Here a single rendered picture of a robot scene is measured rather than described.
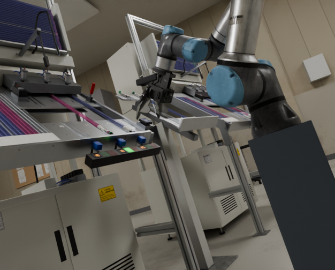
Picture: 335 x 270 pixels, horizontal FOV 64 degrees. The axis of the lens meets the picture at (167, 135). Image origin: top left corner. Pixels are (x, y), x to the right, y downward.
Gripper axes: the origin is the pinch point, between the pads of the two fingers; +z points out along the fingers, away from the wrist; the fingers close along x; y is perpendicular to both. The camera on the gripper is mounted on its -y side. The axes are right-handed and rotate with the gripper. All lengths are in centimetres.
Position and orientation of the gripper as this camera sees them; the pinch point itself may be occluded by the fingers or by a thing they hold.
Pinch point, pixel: (146, 117)
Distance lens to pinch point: 108.1
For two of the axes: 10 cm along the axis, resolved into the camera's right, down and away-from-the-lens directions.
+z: -2.6, 9.1, 3.2
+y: 7.3, 4.0, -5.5
